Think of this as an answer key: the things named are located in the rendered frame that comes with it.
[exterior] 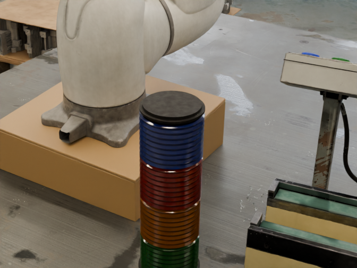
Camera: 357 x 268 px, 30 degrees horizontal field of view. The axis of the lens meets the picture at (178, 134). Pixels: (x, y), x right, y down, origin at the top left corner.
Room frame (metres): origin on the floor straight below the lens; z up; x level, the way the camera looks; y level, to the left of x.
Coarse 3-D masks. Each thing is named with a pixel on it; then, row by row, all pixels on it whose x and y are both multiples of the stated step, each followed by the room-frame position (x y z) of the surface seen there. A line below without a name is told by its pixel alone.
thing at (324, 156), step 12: (324, 96) 0.98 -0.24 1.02; (336, 96) 0.98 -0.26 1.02; (348, 96) 0.98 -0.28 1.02; (324, 108) 0.99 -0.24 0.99; (336, 108) 0.98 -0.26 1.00; (324, 120) 0.99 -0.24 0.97; (336, 120) 0.98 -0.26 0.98; (324, 132) 0.98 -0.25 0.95; (336, 132) 1.00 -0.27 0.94; (348, 132) 1.01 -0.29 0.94; (324, 144) 0.98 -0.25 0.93; (348, 144) 1.02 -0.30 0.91; (324, 156) 0.98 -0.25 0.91; (324, 168) 0.98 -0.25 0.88; (348, 168) 1.02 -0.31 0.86; (312, 180) 0.99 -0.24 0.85; (324, 180) 0.98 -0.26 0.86
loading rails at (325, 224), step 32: (288, 192) 0.85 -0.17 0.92; (320, 192) 0.84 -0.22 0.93; (256, 224) 0.75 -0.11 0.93; (288, 224) 0.82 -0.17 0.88; (320, 224) 0.81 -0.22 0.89; (352, 224) 0.79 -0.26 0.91; (256, 256) 0.74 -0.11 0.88; (288, 256) 0.72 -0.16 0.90; (320, 256) 0.71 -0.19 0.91; (352, 256) 0.69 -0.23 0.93
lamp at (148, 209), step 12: (144, 204) 0.52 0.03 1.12; (144, 216) 0.52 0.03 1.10; (156, 216) 0.51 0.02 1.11; (168, 216) 0.51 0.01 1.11; (180, 216) 0.51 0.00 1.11; (192, 216) 0.52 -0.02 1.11; (144, 228) 0.52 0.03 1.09; (156, 228) 0.51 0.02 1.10; (168, 228) 0.51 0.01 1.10; (180, 228) 0.51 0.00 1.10; (192, 228) 0.52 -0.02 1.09; (156, 240) 0.51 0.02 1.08; (168, 240) 0.51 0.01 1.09; (180, 240) 0.51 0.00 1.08; (192, 240) 0.52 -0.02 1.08
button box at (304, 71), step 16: (288, 64) 1.00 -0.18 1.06; (304, 64) 1.00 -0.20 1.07; (320, 64) 0.99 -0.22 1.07; (336, 64) 0.98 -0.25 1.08; (352, 64) 0.97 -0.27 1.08; (288, 80) 0.99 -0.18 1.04; (304, 80) 0.98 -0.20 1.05; (320, 80) 0.98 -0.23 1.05; (336, 80) 0.97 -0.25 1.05; (352, 80) 0.96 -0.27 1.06; (352, 96) 0.98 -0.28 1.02
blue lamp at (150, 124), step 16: (144, 128) 0.52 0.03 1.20; (160, 128) 0.51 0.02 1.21; (176, 128) 0.51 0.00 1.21; (192, 128) 0.52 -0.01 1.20; (144, 144) 0.52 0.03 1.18; (160, 144) 0.51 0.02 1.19; (176, 144) 0.51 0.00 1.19; (192, 144) 0.52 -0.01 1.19; (144, 160) 0.52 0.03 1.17; (160, 160) 0.51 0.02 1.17; (176, 160) 0.51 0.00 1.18; (192, 160) 0.52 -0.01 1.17
